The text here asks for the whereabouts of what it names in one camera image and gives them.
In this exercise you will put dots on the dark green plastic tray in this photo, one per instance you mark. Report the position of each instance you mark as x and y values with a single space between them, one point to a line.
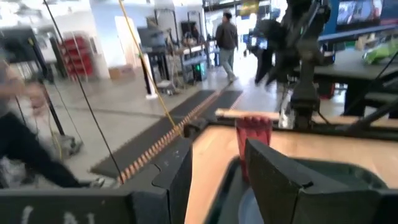
348 174

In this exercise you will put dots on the dark desk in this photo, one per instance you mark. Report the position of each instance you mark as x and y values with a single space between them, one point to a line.
348 70

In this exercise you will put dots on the rack with red bins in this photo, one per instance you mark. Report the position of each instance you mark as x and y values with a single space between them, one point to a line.
79 57

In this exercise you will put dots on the black hazard-striped floor mat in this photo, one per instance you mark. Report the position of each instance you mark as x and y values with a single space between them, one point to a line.
199 102

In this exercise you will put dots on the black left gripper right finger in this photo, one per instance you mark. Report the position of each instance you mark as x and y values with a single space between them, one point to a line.
273 186

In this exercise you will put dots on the red plastic cup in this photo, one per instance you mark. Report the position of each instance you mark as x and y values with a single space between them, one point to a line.
253 130

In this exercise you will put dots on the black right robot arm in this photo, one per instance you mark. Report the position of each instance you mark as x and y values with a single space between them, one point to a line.
304 99

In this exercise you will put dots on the blue round plate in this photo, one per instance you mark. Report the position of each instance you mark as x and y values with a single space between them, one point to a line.
247 211

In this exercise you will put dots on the green bag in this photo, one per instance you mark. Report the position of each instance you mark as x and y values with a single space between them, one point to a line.
377 53

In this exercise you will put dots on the green-lit device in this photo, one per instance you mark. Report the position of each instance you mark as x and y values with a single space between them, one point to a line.
200 70

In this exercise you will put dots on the computer monitor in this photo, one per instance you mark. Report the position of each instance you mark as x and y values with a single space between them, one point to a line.
357 11

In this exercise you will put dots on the black pole white base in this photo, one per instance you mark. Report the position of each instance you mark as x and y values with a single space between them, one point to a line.
151 96

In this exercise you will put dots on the person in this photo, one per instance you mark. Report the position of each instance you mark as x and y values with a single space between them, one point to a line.
31 149
226 37

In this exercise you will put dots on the cardboard box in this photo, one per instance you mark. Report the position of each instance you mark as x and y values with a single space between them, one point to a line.
121 72

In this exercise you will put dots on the black display on stand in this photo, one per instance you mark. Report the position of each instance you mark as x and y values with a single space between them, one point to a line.
152 37

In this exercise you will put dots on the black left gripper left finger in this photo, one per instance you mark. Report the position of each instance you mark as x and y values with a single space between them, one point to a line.
180 174

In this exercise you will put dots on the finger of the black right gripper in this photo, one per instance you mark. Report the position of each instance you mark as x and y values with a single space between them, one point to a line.
271 77
259 73

